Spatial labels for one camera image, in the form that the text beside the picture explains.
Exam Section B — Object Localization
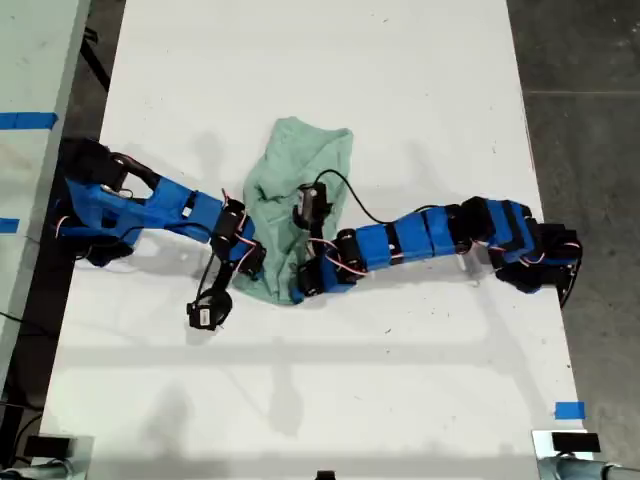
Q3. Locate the pale green T-shirt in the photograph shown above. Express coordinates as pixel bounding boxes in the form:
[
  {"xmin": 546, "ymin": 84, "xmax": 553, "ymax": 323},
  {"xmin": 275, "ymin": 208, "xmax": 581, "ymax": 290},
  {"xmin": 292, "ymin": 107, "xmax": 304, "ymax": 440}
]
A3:
[{"xmin": 230, "ymin": 116, "xmax": 355, "ymax": 309}]

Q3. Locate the long blue tape strip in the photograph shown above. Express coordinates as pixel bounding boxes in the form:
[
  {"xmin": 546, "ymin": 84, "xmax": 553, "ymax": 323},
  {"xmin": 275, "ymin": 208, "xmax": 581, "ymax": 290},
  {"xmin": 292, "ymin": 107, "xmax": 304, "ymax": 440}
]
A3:
[{"xmin": 0, "ymin": 111, "xmax": 59, "ymax": 129}]

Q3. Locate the pale side table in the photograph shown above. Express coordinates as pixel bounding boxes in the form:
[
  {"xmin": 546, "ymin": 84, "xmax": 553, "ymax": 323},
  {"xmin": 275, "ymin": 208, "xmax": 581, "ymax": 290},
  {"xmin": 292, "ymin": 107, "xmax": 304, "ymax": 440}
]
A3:
[{"xmin": 0, "ymin": 0, "xmax": 92, "ymax": 386}]

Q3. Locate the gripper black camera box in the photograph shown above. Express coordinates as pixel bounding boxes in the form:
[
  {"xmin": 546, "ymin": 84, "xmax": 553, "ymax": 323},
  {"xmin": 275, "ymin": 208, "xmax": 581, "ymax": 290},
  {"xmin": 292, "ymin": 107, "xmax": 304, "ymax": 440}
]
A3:
[
  {"xmin": 292, "ymin": 182, "xmax": 334, "ymax": 229},
  {"xmin": 187, "ymin": 289, "xmax": 234, "ymax": 331}
]

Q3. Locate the black table frame bar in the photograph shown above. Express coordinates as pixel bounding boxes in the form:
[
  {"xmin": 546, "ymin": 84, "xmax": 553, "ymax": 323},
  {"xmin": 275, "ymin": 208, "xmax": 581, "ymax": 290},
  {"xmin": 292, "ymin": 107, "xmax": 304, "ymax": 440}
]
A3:
[{"xmin": 79, "ymin": 27, "xmax": 112, "ymax": 94}]

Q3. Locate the thin black floor cable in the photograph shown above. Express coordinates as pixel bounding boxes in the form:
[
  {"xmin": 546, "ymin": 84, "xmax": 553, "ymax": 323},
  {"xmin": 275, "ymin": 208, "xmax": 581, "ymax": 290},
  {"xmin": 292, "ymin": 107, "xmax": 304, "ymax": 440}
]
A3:
[{"xmin": 0, "ymin": 309, "xmax": 31, "ymax": 329}]

